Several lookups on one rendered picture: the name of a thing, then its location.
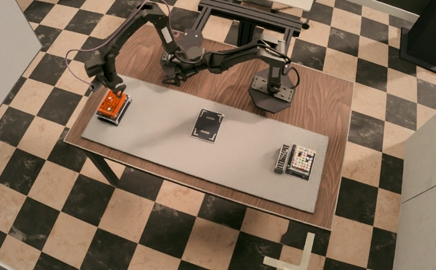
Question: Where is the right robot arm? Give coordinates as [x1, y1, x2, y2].
[84, 0, 190, 78]

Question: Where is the orange tube rack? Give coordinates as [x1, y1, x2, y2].
[98, 90, 126, 118]

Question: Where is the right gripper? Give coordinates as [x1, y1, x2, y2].
[91, 69, 126, 99]

